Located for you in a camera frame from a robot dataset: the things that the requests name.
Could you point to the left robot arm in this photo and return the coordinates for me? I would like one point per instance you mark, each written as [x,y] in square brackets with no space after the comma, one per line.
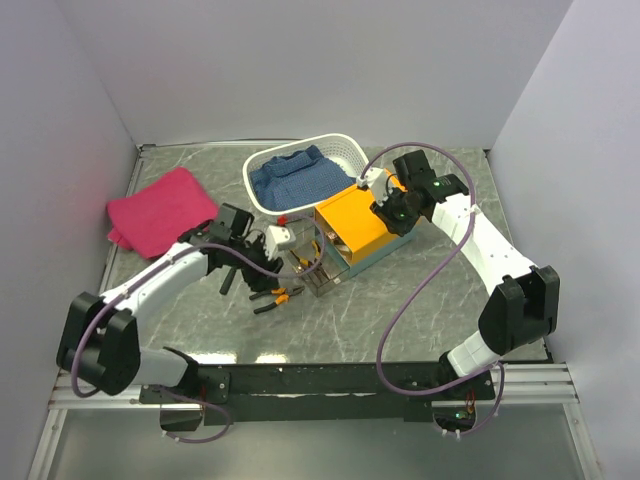
[100,345]

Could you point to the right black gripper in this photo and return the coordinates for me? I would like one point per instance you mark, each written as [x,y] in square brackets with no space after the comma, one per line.
[398,228]

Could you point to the blue checkered shirt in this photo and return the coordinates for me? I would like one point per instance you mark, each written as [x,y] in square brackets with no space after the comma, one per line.
[304,177]

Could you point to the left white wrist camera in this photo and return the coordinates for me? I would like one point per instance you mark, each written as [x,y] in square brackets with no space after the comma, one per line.
[277,238]

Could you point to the black base beam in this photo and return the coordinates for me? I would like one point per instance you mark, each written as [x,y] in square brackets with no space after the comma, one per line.
[305,392]

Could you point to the black handled hammer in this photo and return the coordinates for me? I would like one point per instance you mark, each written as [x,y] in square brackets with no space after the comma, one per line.
[228,281]

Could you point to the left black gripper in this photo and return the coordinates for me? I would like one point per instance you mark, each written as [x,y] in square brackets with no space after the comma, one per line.
[259,281]

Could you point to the pink folded towel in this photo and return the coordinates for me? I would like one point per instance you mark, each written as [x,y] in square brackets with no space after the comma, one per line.
[150,221]

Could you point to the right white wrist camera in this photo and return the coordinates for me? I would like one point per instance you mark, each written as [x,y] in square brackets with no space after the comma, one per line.
[375,180]

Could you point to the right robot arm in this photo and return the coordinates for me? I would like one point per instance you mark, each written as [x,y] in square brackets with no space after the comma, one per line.
[523,298]

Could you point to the aluminium frame rail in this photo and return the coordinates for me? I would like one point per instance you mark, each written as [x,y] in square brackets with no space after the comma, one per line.
[525,384]

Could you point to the orange black combination pliers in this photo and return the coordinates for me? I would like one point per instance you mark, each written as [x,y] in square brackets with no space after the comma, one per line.
[280,296]

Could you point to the yellow needle nose pliers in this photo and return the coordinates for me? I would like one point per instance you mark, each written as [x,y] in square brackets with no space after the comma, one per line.
[306,263]

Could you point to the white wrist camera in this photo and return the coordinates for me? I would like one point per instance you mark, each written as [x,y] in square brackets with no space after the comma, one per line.
[375,180]
[277,238]

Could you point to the yellow drawer cabinet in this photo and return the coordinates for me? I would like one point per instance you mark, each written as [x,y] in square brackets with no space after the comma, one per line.
[348,213]

